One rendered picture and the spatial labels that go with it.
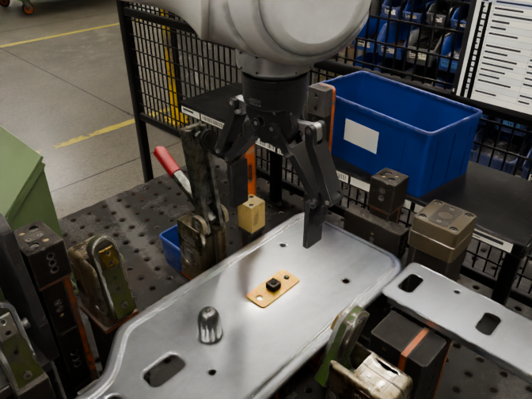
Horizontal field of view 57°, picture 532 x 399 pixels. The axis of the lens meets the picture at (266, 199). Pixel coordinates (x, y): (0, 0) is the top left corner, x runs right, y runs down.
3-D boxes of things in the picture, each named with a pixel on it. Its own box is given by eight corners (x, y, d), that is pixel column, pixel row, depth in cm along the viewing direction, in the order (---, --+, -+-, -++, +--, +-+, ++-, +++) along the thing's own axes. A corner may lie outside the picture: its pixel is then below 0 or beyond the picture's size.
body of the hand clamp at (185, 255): (212, 378, 96) (199, 233, 77) (190, 358, 100) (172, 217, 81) (234, 359, 100) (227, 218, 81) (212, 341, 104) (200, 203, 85)
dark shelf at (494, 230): (522, 261, 79) (527, 246, 78) (177, 112, 132) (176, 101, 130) (564, 207, 93) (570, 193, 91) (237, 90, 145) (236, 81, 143)
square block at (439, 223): (418, 384, 95) (457, 235, 75) (382, 361, 99) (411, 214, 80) (438, 359, 100) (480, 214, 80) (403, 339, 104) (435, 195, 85)
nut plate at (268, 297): (263, 309, 70) (263, 303, 70) (245, 296, 73) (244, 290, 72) (301, 280, 76) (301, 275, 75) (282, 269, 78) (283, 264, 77)
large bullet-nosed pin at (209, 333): (210, 355, 65) (207, 321, 62) (195, 343, 67) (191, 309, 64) (227, 342, 67) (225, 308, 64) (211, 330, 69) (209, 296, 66)
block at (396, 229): (379, 351, 101) (400, 235, 85) (332, 321, 108) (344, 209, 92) (387, 343, 103) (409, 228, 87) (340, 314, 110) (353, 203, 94)
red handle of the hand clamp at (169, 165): (204, 224, 77) (148, 148, 80) (200, 230, 78) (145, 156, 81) (224, 213, 79) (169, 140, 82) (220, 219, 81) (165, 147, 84)
